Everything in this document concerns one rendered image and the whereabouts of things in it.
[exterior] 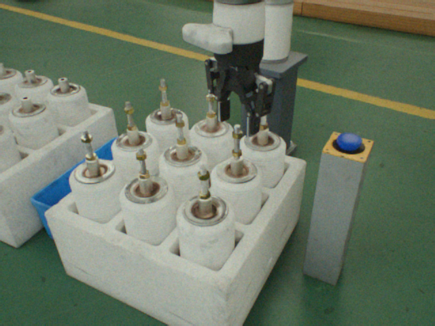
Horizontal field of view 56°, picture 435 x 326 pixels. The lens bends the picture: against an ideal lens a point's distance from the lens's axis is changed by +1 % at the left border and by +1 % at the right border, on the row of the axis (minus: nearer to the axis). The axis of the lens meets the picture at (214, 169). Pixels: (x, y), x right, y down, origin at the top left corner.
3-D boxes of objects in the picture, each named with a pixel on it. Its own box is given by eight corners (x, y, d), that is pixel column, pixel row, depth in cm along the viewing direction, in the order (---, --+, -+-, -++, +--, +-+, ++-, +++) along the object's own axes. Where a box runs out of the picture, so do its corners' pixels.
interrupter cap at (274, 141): (241, 151, 80) (241, 148, 79) (245, 132, 86) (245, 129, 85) (280, 154, 79) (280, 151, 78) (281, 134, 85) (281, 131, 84)
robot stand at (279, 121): (257, 135, 132) (261, 44, 114) (297, 149, 125) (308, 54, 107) (231, 155, 123) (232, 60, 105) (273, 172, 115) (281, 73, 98)
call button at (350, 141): (338, 139, 71) (340, 130, 70) (362, 145, 69) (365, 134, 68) (332, 151, 68) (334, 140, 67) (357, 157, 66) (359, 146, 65)
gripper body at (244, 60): (278, 32, 58) (274, 92, 63) (238, 20, 63) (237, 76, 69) (240, 44, 54) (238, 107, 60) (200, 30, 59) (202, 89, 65)
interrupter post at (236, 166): (232, 168, 75) (232, 153, 73) (245, 170, 75) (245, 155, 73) (228, 175, 73) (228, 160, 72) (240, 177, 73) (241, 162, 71)
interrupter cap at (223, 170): (223, 157, 78) (223, 155, 78) (261, 164, 76) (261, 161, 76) (211, 180, 72) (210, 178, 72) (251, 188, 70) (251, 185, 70)
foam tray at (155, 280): (167, 176, 115) (160, 121, 104) (298, 220, 99) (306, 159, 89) (66, 274, 87) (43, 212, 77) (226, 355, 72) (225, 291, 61)
